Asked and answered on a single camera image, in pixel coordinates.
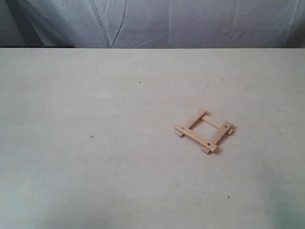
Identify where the plain wooden stick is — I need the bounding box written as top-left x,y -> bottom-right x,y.
182,108 -> 207,129
201,114 -> 234,135

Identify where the white backdrop cloth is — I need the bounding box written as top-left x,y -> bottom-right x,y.
0,0 -> 305,49

